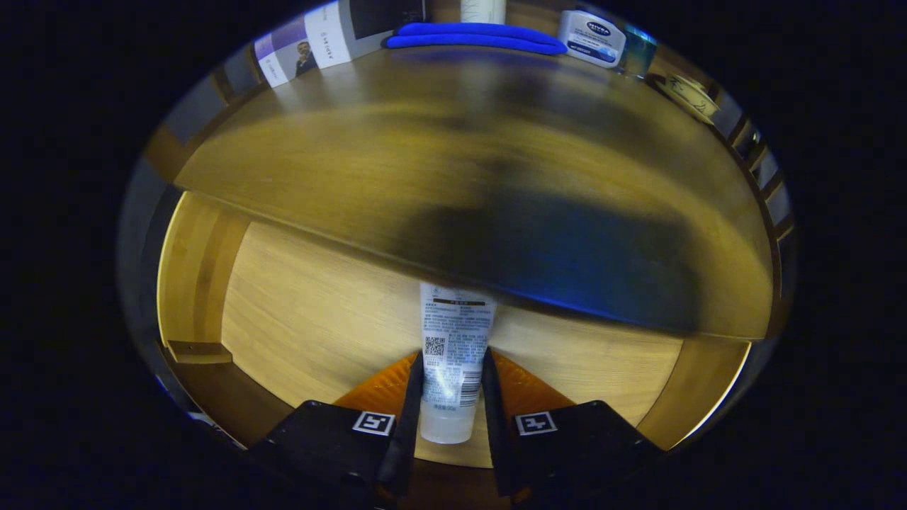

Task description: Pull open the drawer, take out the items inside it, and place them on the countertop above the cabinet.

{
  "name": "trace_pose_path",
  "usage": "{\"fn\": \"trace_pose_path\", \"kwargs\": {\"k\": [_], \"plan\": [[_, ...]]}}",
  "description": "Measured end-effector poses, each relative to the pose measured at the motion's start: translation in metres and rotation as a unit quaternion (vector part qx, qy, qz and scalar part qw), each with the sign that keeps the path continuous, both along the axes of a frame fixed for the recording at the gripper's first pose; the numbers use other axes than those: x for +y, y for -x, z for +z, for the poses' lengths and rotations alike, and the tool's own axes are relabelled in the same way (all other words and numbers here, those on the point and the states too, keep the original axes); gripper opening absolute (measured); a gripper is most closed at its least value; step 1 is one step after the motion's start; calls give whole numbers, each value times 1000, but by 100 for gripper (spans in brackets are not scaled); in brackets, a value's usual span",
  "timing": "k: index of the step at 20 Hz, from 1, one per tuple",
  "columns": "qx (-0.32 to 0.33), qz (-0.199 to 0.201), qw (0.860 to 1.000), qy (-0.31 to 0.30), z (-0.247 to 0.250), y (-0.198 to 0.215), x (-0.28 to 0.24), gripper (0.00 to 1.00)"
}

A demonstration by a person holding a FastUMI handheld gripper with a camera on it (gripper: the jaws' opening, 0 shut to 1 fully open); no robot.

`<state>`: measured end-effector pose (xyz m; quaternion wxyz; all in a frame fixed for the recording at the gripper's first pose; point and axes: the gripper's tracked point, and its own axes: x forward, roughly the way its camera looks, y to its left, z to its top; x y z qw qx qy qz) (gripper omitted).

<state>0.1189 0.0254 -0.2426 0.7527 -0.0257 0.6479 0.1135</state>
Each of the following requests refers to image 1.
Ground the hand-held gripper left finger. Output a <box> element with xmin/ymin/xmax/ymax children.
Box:
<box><xmin>248</xmin><ymin>349</ymin><xmax>426</xmax><ymax>510</ymax></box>

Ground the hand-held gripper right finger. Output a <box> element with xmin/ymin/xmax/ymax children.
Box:
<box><xmin>482</xmin><ymin>347</ymin><xmax>663</xmax><ymax>510</ymax></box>

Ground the white cosmetic tube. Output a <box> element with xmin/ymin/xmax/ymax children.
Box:
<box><xmin>418</xmin><ymin>282</ymin><xmax>497</xmax><ymax>445</ymax></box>

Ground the wooden drawer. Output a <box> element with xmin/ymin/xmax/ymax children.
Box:
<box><xmin>154</xmin><ymin>190</ymin><xmax>753</xmax><ymax>510</ymax></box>

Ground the wooden cabinet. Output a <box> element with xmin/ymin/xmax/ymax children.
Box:
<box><xmin>117</xmin><ymin>0</ymin><xmax>798</xmax><ymax>355</ymax></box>

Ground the beige lidded teacup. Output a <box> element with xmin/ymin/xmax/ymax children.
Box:
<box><xmin>652</xmin><ymin>71</ymin><xmax>720</xmax><ymax>126</ymax></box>

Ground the blue folded cloth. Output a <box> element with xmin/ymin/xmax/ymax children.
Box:
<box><xmin>385</xmin><ymin>21</ymin><xmax>568</xmax><ymax>56</ymax></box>

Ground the purple book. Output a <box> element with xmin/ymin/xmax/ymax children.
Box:
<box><xmin>253</xmin><ymin>18</ymin><xmax>320</xmax><ymax>89</ymax></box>

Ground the clear bottle with blue cap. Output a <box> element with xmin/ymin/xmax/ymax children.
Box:
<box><xmin>556</xmin><ymin>8</ymin><xmax>627</xmax><ymax>69</ymax></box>

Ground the slim teal bottle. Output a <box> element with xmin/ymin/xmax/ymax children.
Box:
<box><xmin>618</xmin><ymin>25</ymin><xmax>658</xmax><ymax>79</ymax></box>

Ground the thick white book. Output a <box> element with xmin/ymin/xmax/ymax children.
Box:
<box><xmin>305</xmin><ymin>0</ymin><xmax>426</xmax><ymax>69</ymax></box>

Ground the white pump bottle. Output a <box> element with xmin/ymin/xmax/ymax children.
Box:
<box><xmin>459</xmin><ymin>0</ymin><xmax>507</xmax><ymax>26</ymax></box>

